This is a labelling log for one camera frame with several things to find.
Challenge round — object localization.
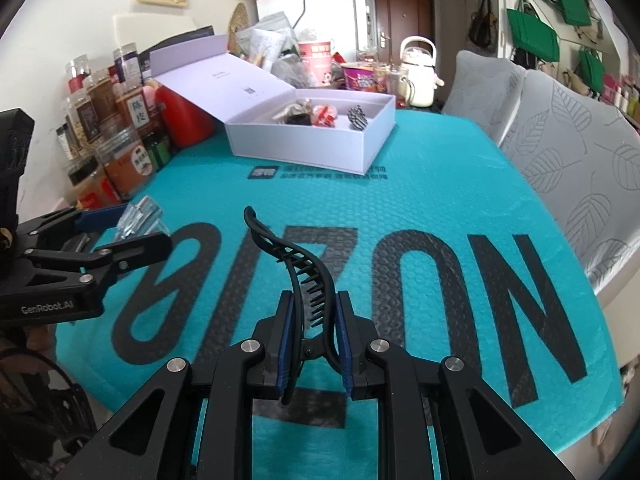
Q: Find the woven straw fan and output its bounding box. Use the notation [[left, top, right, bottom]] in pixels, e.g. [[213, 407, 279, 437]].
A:
[[229, 2, 251, 56]]

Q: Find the glass mug with handle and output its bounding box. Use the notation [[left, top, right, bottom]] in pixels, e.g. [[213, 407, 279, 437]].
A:
[[387, 65, 416, 98]]

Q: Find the red container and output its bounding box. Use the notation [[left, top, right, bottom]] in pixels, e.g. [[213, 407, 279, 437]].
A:
[[150, 85, 218, 148]]

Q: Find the dark hanging bag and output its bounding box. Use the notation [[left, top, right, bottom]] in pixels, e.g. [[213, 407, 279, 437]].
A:
[[467, 0, 498, 51]]

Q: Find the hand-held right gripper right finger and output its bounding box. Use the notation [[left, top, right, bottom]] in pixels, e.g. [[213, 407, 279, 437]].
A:
[[336, 292, 576, 480]]

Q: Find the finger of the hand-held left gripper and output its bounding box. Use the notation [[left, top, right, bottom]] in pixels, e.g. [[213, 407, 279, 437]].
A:
[[20, 203, 132, 253], [20, 232, 173, 286]]

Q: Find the beige translucent hair claw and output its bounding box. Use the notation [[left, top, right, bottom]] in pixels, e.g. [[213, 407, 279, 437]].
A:
[[272, 100, 313, 123]]

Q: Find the red candy packet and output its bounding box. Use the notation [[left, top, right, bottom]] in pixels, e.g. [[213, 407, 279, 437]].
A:
[[310, 102, 341, 126]]

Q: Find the black hair claw clip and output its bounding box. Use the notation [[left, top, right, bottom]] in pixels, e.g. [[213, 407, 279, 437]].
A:
[[243, 206, 346, 406]]

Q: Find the purple instant noodle bowl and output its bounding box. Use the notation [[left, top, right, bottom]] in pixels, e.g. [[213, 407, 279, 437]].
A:
[[341, 61, 381, 92]]

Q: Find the black white checkered scrunchie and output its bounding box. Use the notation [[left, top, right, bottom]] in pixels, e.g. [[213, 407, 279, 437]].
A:
[[347, 104, 371, 131]]

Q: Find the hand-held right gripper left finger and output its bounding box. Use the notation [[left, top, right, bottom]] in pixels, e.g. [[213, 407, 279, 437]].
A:
[[55, 290, 301, 480]]

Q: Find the row of spice jars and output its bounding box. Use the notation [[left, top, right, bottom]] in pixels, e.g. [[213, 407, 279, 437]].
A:
[[55, 42, 176, 208]]

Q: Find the clear plastic hair clip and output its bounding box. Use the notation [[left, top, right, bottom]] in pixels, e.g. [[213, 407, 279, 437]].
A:
[[114, 196, 168, 241]]

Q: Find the white insulated jug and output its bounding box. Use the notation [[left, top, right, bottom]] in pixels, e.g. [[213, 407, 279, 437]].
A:
[[398, 36, 446, 108]]

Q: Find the white refrigerator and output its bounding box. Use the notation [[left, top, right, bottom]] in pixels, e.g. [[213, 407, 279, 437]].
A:
[[256, 0, 371, 61]]

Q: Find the pink paper cup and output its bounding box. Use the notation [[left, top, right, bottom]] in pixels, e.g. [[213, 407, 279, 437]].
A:
[[298, 40, 335, 86]]

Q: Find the brown entrance door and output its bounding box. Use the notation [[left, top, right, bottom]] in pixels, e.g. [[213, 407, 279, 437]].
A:
[[374, 0, 433, 63]]

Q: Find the pale lavender gift box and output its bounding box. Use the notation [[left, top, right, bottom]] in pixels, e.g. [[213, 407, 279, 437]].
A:
[[149, 34, 397, 172]]

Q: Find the teal printed bubble mat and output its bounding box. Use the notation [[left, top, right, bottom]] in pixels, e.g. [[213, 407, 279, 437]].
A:
[[55, 110, 623, 480]]

